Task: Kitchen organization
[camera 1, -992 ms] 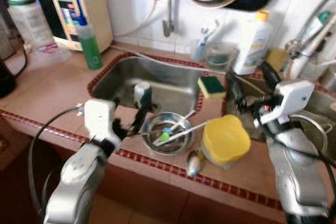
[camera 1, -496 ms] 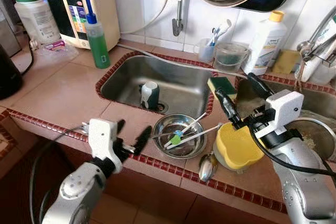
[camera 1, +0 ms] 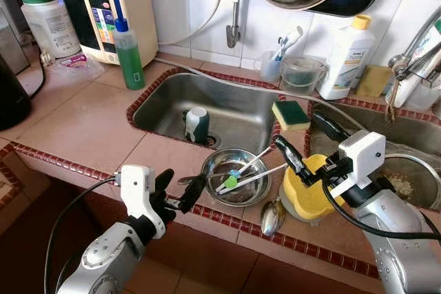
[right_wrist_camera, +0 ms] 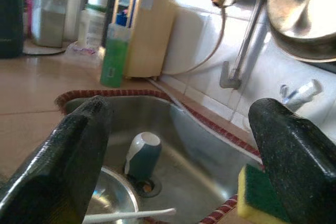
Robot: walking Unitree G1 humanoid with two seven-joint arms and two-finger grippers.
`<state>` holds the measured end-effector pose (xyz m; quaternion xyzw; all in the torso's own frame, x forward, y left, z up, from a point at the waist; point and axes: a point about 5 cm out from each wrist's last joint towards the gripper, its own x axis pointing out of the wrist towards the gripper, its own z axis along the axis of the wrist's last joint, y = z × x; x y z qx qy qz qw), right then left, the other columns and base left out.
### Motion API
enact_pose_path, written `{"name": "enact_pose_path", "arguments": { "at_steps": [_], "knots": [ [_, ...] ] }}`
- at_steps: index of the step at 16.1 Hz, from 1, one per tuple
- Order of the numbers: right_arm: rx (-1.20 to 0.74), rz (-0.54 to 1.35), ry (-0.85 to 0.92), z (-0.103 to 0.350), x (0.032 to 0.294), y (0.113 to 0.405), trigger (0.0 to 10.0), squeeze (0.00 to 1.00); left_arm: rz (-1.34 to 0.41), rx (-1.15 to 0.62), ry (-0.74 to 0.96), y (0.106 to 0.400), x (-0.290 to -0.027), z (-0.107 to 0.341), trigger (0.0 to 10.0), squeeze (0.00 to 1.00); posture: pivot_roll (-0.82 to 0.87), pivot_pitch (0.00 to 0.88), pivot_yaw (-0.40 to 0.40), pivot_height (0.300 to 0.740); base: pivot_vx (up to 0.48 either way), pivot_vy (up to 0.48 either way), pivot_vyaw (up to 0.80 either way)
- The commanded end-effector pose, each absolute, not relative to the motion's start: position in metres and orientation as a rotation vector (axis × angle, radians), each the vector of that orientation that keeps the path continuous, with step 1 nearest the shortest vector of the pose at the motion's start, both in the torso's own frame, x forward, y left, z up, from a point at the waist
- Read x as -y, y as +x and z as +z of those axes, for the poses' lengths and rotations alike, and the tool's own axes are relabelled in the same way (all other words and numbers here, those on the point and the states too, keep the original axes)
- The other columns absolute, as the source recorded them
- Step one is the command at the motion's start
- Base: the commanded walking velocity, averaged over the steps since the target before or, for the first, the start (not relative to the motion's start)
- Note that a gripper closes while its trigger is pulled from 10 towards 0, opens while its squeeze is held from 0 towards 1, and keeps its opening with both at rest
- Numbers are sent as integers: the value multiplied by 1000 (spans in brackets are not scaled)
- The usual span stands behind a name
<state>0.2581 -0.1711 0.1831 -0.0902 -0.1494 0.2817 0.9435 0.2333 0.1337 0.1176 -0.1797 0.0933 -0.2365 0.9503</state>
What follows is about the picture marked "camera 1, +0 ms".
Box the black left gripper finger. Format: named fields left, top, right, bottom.
left=153, top=168, right=176, bottom=198
left=176, top=173, right=208, bottom=214

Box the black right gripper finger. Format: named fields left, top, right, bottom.
left=311, top=111, right=349, bottom=149
left=274, top=134, right=312, bottom=187

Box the steel fork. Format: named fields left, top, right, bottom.
left=177, top=175, right=208, bottom=187

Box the yellow plastic bowl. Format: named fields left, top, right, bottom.
left=280, top=154, right=346, bottom=223

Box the stainless steel bowl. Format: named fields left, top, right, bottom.
left=201, top=147, right=274, bottom=208

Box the teal mug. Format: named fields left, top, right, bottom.
left=184, top=105, right=212, bottom=145

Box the green and yellow sponge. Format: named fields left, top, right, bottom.
left=270, top=99, right=311, bottom=134

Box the clear plastic container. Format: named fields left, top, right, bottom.
left=278, top=54, right=327, bottom=97

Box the plain yellow sponge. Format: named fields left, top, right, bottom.
left=356, top=65, right=394, bottom=99

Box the white bottle with yellow cap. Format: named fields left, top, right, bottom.
left=318, top=14, right=377, bottom=101

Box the steel strainer with food scraps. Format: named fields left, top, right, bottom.
left=375, top=152, right=441, bottom=211

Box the clear toothbrush cup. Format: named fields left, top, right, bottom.
left=258, top=49, right=285, bottom=83

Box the clear plastic bag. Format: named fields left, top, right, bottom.
left=385, top=138, right=441, bottom=165

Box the white blue toothbrush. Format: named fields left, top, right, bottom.
left=274, top=25, right=305, bottom=61

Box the chrome swivel faucet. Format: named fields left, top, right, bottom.
left=385, top=8, right=441, bottom=123

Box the green dish soap bottle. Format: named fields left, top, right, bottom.
left=112, top=0, right=146, bottom=92

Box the clear packaging with pink label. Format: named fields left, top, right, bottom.
left=51, top=51, right=105, bottom=82

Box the black kettle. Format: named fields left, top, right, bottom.
left=0, top=52, right=32, bottom=132

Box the beige water ionizer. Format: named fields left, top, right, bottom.
left=53, top=0, right=160, bottom=67

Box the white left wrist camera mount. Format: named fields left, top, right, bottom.
left=118, top=164, right=168, bottom=240

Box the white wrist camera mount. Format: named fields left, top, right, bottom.
left=118, top=164, right=168, bottom=240
left=329, top=129, right=387, bottom=199

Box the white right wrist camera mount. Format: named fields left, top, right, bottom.
left=329, top=129, right=387, bottom=199

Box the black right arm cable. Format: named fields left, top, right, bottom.
left=320, top=176, right=441, bottom=241

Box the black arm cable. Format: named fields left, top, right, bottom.
left=43, top=175, right=122, bottom=294
left=320, top=176, right=441, bottom=241

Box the grey water hose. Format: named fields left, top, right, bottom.
left=154, top=56, right=367, bottom=134

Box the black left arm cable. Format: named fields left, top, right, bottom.
left=43, top=175, right=122, bottom=294

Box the chrome wall tap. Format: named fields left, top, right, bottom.
left=225, top=0, right=244, bottom=49

